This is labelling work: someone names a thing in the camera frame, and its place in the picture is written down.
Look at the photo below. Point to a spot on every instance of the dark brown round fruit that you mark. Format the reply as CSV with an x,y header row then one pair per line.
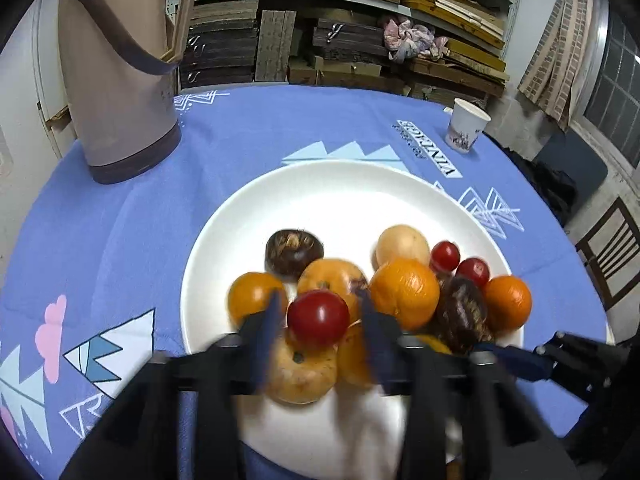
x,y
293,254

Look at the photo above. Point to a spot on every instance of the beige thermos jug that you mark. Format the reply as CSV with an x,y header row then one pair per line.
x,y
120,85

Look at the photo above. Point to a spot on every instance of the red cherry tomato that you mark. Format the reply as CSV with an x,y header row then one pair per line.
x,y
445,255
472,271

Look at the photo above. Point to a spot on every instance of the pink cloth bundle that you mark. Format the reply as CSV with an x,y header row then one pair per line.
x,y
412,40

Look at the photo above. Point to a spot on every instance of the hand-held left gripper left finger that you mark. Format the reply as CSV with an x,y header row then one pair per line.
x,y
265,345

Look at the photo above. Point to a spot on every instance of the orange-yellow persimmon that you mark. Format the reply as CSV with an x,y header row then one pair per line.
x,y
300,375

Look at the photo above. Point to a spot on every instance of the small orange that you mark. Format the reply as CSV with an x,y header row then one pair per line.
x,y
250,300
507,303

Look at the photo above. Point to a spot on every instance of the large round tan fruit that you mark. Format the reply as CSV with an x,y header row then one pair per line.
x,y
402,245

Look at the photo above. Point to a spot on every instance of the checked beige curtain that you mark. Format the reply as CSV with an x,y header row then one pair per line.
x,y
560,60

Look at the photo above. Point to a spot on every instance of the small yellow fruit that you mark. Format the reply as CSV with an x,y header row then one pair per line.
x,y
432,344

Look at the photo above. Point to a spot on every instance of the large orange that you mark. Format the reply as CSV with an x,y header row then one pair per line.
x,y
405,294

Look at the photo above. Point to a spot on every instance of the dark brown wrinkled fruit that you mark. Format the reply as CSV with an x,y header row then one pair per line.
x,y
462,312

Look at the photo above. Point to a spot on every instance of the black bag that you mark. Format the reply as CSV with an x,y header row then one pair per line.
x,y
545,185

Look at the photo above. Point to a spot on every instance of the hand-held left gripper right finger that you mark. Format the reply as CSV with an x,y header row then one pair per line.
x,y
376,350

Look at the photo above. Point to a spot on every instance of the spotted tan fruit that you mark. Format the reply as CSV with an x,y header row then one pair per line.
x,y
330,275

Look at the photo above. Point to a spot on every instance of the yellow tomato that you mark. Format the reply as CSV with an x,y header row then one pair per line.
x,y
352,360

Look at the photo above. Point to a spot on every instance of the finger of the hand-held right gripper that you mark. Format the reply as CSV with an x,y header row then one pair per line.
x,y
520,361

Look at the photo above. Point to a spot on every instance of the white cabinet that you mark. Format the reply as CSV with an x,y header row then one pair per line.
x,y
50,85

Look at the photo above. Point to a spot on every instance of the white oval plate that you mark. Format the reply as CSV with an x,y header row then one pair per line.
x,y
325,200

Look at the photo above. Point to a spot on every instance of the barred window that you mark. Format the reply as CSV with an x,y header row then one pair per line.
x,y
617,95

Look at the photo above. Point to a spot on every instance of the blue printed tablecloth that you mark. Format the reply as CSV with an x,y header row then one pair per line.
x,y
125,240

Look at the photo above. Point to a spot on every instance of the dark blue chair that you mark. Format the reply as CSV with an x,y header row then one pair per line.
x,y
575,165

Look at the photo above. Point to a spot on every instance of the wooden chair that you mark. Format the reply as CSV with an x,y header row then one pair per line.
x,y
612,255

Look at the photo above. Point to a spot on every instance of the white paper cup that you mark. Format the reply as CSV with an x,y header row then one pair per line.
x,y
465,127

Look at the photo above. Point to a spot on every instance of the shelf with wooden boards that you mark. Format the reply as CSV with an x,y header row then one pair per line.
x,y
340,25

